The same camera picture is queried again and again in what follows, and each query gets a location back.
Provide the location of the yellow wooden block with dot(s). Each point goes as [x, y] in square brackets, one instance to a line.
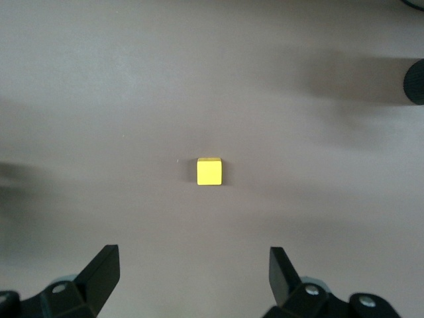
[209, 172]

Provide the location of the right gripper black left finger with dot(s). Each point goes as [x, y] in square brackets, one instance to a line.
[96, 281]

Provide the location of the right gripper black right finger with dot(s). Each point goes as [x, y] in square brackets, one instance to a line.
[285, 281]

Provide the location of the black padded cylinder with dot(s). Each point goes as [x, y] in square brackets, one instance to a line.
[415, 83]

